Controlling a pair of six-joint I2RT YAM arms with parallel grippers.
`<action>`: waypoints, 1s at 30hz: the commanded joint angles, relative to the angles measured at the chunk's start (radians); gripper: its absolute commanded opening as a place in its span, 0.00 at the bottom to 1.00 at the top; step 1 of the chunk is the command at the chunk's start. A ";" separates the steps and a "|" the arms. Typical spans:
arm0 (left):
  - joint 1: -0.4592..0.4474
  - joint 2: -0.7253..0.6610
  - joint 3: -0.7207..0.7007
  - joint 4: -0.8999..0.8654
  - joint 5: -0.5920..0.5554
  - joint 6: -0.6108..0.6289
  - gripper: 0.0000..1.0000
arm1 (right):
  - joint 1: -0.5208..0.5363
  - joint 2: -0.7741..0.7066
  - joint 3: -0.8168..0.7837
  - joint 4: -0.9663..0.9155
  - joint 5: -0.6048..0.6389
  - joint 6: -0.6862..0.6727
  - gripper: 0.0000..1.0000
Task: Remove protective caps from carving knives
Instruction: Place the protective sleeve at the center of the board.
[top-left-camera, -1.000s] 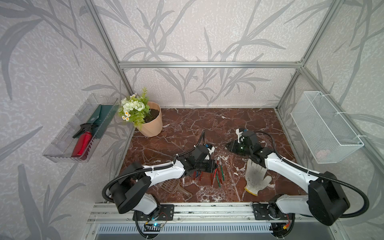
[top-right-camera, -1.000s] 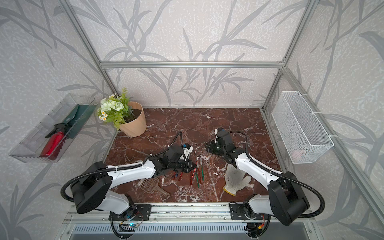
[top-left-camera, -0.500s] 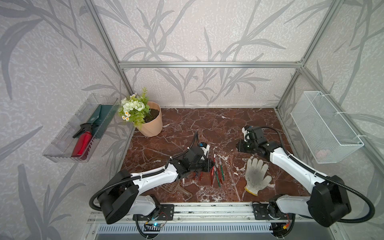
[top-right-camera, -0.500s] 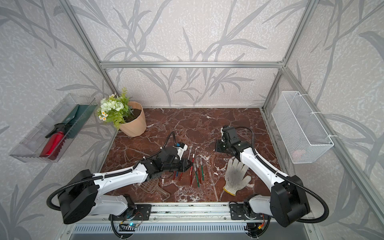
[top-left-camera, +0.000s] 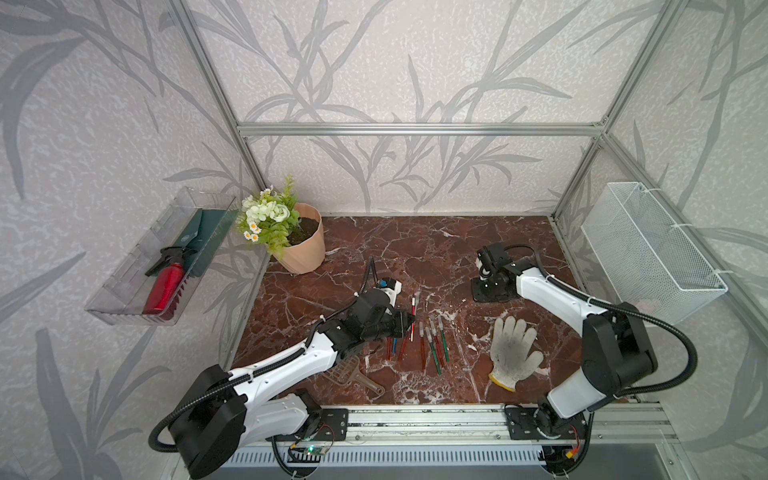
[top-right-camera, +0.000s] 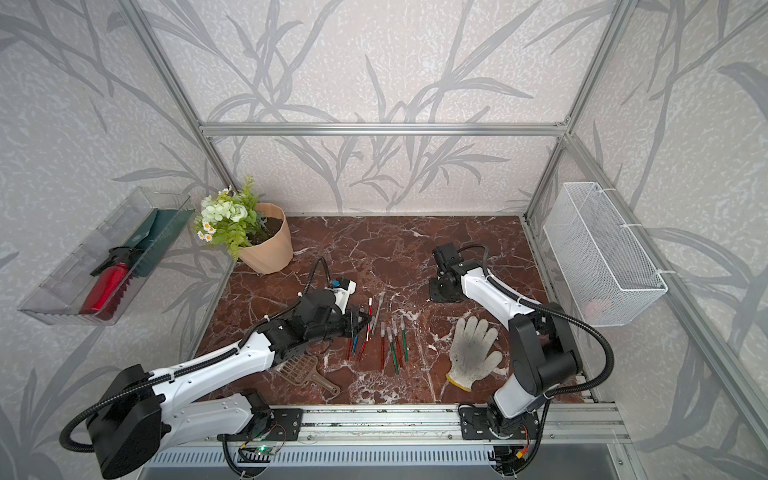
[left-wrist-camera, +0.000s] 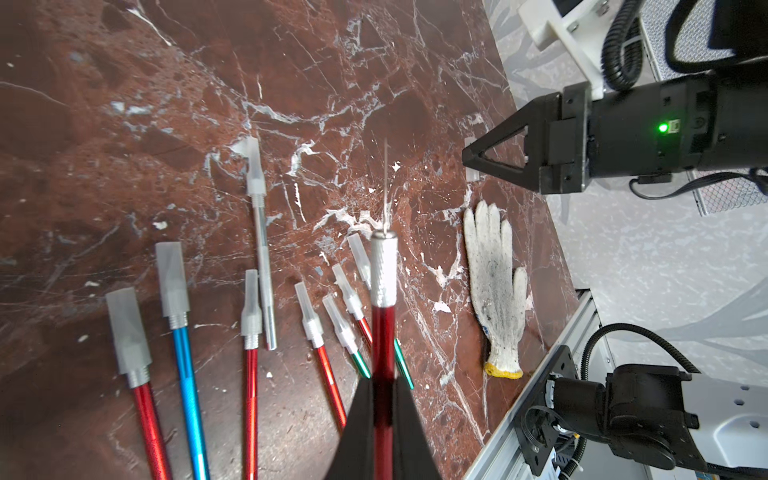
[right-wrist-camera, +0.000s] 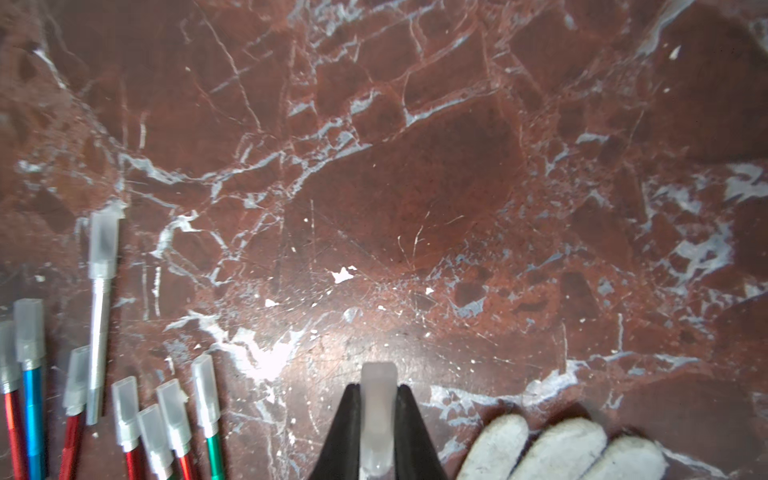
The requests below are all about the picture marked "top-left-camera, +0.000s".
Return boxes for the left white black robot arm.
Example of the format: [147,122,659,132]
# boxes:
[148,279,415,479]

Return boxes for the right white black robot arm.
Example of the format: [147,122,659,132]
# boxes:
[471,243,699,425]

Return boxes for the green carving knife left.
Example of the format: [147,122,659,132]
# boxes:
[426,328,442,375]

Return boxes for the green carving knife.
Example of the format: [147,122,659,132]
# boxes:
[426,328,442,375]
[437,317,450,364]

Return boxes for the green carving knife right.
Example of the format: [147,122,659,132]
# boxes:
[437,317,450,364]

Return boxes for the brown plastic scoop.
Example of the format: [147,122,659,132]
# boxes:
[322,356,385,396]

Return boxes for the white work glove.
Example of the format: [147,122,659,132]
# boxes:
[489,316,544,392]

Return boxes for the terracotta flower pot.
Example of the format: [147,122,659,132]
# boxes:
[277,202,326,274]

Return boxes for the artificial white flower plant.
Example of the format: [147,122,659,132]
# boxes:
[236,175,300,259]

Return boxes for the small circuit board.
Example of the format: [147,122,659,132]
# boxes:
[287,442,334,464]

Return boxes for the green garden trowel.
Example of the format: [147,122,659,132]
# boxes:
[175,209,237,278]

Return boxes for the red spray bottle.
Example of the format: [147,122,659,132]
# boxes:
[142,246,194,320]

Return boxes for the white wire mesh basket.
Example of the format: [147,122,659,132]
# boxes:
[582,182,728,325]

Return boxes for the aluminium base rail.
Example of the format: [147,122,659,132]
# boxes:
[173,403,679,448]

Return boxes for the clear plastic wall tray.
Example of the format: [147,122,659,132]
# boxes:
[85,187,238,326]

